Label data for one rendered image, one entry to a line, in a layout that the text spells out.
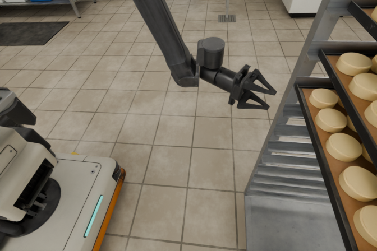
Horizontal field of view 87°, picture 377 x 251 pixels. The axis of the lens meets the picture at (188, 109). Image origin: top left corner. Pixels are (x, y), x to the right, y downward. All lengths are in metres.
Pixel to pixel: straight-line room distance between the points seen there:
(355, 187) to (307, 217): 0.89
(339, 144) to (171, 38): 0.39
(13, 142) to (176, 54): 0.60
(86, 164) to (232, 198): 0.89
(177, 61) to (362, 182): 0.42
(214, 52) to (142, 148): 1.18
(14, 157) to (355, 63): 0.94
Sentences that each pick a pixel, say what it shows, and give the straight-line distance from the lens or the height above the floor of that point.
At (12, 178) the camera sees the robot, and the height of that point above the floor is 0.73.
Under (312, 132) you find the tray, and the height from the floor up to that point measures 0.96.
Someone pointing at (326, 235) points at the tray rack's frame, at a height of 0.15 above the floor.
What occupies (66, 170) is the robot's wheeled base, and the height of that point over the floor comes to 0.28.
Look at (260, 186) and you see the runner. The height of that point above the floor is 0.32.
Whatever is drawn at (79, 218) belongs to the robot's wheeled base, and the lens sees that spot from 1.19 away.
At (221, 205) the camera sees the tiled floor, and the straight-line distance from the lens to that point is 1.34.
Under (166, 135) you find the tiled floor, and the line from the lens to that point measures 1.58.
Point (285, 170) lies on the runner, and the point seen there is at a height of 0.50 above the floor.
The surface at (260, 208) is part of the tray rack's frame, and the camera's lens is 1.21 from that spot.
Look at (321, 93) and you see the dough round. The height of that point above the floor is 0.97.
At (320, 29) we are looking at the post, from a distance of 0.48.
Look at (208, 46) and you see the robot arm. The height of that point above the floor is 1.03.
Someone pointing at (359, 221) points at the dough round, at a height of 0.97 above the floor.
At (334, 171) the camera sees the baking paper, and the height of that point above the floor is 0.95.
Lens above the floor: 1.28
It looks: 48 degrees down
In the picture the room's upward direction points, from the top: 6 degrees counter-clockwise
